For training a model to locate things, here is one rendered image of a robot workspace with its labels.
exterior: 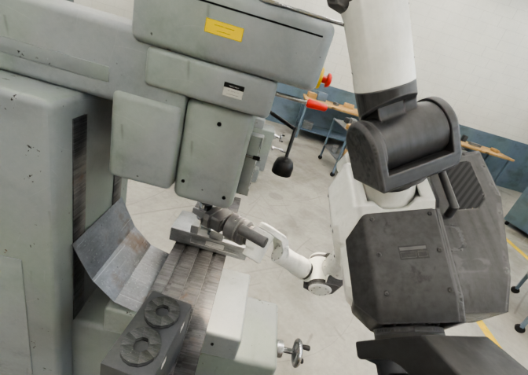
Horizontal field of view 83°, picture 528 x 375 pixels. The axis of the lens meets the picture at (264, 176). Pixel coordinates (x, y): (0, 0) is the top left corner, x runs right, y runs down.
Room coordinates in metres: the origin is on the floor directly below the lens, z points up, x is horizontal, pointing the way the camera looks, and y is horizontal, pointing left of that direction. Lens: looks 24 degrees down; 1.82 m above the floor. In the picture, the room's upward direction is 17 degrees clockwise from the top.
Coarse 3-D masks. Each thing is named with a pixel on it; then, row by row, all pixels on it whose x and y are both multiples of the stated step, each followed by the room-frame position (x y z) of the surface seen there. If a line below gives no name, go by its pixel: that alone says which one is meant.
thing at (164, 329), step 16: (144, 304) 0.55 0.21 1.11; (160, 304) 0.55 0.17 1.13; (176, 304) 0.57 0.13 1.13; (144, 320) 0.51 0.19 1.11; (160, 320) 0.51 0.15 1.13; (176, 320) 0.53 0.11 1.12; (128, 336) 0.45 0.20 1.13; (144, 336) 0.46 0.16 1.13; (160, 336) 0.47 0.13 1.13; (176, 336) 0.50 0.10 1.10; (112, 352) 0.41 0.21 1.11; (128, 352) 0.41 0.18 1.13; (144, 352) 0.42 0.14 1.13; (160, 352) 0.44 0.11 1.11; (176, 352) 0.54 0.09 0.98; (112, 368) 0.38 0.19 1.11; (128, 368) 0.39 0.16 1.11; (144, 368) 0.40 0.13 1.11; (160, 368) 0.42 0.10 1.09
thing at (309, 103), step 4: (276, 92) 0.79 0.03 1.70; (280, 96) 0.79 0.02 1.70; (284, 96) 0.79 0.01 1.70; (288, 96) 0.79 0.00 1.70; (292, 96) 0.79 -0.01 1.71; (292, 100) 0.79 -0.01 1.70; (296, 100) 0.79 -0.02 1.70; (300, 100) 0.79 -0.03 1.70; (304, 100) 0.79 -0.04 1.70; (308, 100) 0.79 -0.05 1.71; (312, 100) 0.79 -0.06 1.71; (304, 104) 0.79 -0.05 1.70; (308, 104) 0.78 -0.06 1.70; (312, 104) 0.79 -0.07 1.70; (316, 104) 0.79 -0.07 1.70; (320, 104) 0.79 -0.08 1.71; (324, 104) 0.80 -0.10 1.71; (316, 108) 0.79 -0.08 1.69; (320, 108) 0.79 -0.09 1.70; (324, 108) 0.79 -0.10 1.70
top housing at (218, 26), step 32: (160, 0) 0.74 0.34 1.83; (192, 0) 0.75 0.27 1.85; (224, 0) 0.75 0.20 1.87; (256, 0) 0.77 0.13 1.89; (160, 32) 0.74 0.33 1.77; (192, 32) 0.75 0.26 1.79; (224, 32) 0.75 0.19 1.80; (256, 32) 0.76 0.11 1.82; (288, 32) 0.76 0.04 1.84; (320, 32) 0.76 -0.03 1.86; (224, 64) 0.76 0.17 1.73; (256, 64) 0.76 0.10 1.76; (288, 64) 0.76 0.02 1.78; (320, 64) 0.77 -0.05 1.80
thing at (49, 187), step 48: (0, 96) 0.62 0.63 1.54; (48, 96) 0.66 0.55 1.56; (96, 96) 0.82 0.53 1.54; (0, 144) 0.62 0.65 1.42; (48, 144) 0.63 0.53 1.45; (96, 144) 0.83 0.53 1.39; (0, 192) 0.62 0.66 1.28; (48, 192) 0.63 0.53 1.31; (96, 192) 0.83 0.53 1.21; (0, 240) 0.62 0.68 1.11; (48, 240) 0.63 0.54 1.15; (0, 288) 0.61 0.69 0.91; (48, 288) 0.63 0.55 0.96; (96, 288) 0.86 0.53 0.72; (0, 336) 0.61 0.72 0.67; (48, 336) 0.63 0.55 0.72
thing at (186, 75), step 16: (160, 48) 0.76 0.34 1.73; (160, 64) 0.75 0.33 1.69; (176, 64) 0.75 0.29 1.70; (192, 64) 0.76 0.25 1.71; (208, 64) 0.76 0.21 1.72; (160, 80) 0.75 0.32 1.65; (176, 80) 0.75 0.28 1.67; (192, 80) 0.76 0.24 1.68; (208, 80) 0.76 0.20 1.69; (224, 80) 0.76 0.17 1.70; (240, 80) 0.76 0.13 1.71; (256, 80) 0.77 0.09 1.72; (272, 80) 0.78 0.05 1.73; (192, 96) 0.76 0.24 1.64; (208, 96) 0.76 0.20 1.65; (224, 96) 0.76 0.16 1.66; (240, 96) 0.76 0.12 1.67; (256, 96) 0.77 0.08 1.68; (272, 96) 0.77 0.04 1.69; (256, 112) 0.77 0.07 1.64
